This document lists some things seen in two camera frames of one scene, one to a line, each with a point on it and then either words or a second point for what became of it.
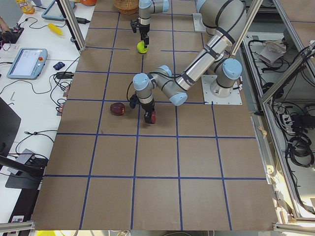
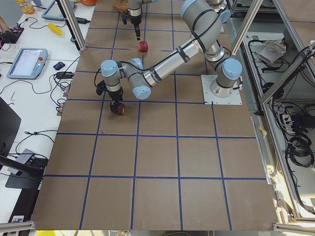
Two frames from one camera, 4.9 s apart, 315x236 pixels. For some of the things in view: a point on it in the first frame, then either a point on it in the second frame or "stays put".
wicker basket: x=127 y=7 stays put
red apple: x=153 y=117 to x=143 y=46
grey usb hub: x=24 y=157 stays put
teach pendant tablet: x=28 y=63 stays put
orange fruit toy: x=88 y=2 stays put
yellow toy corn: x=55 y=28 stays put
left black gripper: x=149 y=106 to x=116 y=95
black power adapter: x=82 y=20 stays put
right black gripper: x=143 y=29 to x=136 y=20
